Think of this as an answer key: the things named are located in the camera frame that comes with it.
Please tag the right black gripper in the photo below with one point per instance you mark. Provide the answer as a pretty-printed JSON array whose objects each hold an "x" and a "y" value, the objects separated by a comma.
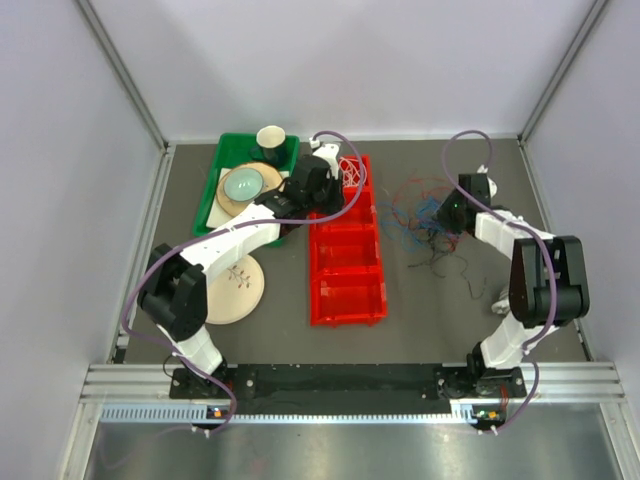
[{"x": 443, "y": 214}]

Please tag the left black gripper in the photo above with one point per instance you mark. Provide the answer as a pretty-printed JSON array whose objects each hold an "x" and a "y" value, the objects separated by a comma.
[{"x": 338, "y": 197}]

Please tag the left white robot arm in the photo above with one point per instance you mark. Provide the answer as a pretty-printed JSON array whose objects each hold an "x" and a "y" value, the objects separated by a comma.
[{"x": 174, "y": 290}]

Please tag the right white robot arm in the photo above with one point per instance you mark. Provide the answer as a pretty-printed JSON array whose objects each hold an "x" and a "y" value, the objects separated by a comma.
[{"x": 547, "y": 289}]

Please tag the dark green cup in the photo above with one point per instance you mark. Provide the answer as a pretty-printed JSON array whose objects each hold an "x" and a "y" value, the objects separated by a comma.
[{"x": 273, "y": 146}]

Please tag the teal bowl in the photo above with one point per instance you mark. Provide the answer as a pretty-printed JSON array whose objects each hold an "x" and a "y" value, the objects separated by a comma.
[{"x": 243, "y": 184}]

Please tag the green plastic tray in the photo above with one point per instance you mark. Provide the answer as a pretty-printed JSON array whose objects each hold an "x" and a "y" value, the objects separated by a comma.
[{"x": 232, "y": 151}]

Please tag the white square board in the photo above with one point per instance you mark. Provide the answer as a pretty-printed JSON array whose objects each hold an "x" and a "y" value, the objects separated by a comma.
[{"x": 217, "y": 216}]

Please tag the red compartment bin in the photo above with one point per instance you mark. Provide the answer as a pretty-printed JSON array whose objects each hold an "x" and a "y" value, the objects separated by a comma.
[{"x": 347, "y": 284}]

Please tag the silver finned heat sink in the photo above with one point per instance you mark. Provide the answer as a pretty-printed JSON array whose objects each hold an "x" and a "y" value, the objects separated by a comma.
[{"x": 502, "y": 305}]

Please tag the beige floral plate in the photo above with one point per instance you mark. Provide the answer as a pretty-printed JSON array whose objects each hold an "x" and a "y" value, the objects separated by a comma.
[{"x": 236, "y": 292}]

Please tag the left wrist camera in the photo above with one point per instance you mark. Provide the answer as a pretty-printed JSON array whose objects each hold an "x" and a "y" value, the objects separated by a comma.
[{"x": 327, "y": 151}]

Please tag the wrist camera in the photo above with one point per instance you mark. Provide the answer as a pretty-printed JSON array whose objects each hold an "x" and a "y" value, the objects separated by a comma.
[
  {"x": 493, "y": 188},
  {"x": 327, "y": 151}
]

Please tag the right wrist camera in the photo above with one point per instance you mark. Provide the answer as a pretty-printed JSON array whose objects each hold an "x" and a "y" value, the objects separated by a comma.
[{"x": 493, "y": 188}]

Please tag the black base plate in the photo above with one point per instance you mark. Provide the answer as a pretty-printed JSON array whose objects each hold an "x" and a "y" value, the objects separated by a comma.
[{"x": 360, "y": 389}]

